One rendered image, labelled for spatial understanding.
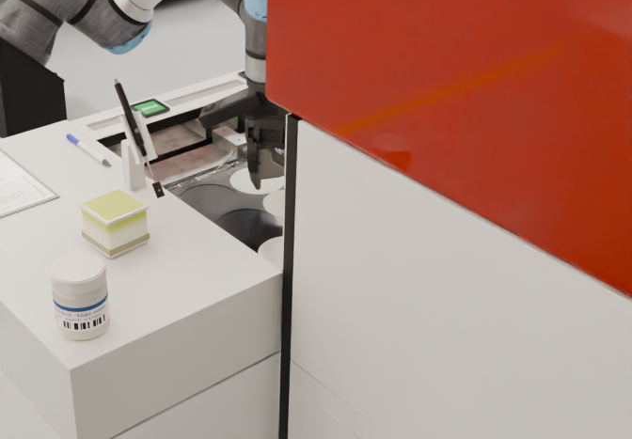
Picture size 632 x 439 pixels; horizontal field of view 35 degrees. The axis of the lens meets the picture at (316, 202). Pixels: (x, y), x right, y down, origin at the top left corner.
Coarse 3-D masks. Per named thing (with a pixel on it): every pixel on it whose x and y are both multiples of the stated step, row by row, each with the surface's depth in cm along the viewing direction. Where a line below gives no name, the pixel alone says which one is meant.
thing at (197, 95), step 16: (208, 80) 206; (224, 80) 206; (240, 80) 206; (160, 96) 198; (176, 96) 199; (192, 96) 200; (208, 96) 199; (224, 96) 200; (112, 112) 192; (176, 112) 193; (80, 128) 185; (96, 128) 187; (112, 128) 186
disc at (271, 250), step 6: (270, 240) 167; (276, 240) 167; (282, 240) 167; (264, 246) 165; (270, 246) 165; (276, 246) 165; (282, 246) 165; (258, 252) 164; (264, 252) 164; (270, 252) 164; (276, 252) 164; (264, 258) 162; (270, 258) 162; (276, 258) 162; (276, 264) 161
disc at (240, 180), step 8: (232, 176) 185; (240, 176) 185; (248, 176) 185; (232, 184) 182; (240, 184) 182; (248, 184) 182; (264, 184) 182; (272, 184) 182; (280, 184) 183; (248, 192) 180; (256, 192) 180; (264, 192) 180; (272, 192) 180
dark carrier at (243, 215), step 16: (224, 176) 184; (176, 192) 179; (192, 192) 179; (208, 192) 179; (224, 192) 180; (240, 192) 180; (208, 208) 175; (224, 208) 175; (240, 208) 175; (256, 208) 175; (224, 224) 171; (240, 224) 171; (256, 224) 171; (272, 224) 171; (240, 240) 167; (256, 240) 167
